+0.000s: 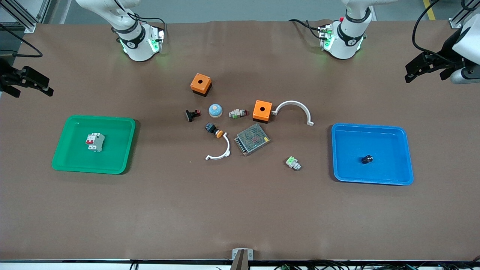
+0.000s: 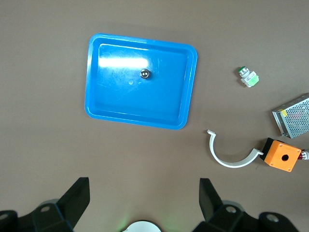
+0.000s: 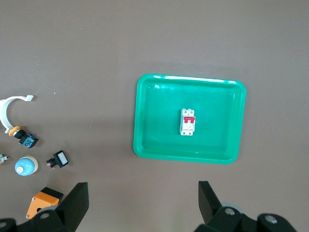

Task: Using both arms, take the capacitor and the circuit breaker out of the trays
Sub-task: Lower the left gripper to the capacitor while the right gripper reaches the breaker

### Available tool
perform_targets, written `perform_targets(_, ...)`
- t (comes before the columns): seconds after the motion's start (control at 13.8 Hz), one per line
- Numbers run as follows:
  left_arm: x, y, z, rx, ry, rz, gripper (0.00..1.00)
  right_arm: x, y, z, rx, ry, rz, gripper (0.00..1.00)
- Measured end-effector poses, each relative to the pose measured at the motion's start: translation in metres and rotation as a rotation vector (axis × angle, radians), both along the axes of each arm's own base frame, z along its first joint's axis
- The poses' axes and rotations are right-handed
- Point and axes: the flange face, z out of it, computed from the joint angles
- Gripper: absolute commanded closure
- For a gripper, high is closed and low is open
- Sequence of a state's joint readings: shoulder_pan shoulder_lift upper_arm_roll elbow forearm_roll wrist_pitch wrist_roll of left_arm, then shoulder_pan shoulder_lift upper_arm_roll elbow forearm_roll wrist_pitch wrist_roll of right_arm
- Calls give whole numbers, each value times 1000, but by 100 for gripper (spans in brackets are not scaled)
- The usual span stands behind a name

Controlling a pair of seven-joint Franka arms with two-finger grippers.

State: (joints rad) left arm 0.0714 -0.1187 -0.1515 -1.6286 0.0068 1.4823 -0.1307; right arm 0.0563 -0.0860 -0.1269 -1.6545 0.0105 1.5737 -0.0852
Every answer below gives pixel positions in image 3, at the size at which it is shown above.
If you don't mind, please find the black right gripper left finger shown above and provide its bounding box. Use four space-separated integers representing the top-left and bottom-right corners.
0 182 89 232

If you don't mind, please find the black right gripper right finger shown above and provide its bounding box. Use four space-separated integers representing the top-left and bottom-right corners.
194 181 297 232

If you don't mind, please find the white breaker with red switch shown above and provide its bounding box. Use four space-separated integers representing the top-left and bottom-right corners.
179 108 196 136

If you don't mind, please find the orange and black button box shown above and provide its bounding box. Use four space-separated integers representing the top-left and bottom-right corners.
26 187 64 219

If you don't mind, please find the black square white-faced push button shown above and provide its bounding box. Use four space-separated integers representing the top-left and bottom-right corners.
46 150 69 169

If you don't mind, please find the yellow-ringed black push button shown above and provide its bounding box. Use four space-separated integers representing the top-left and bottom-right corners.
8 125 40 149

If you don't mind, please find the green plastic tray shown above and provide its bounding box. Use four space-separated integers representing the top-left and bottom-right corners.
133 73 247 165

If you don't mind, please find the white curved pipe clamp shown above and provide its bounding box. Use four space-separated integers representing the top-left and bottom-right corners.
0 94 34 134

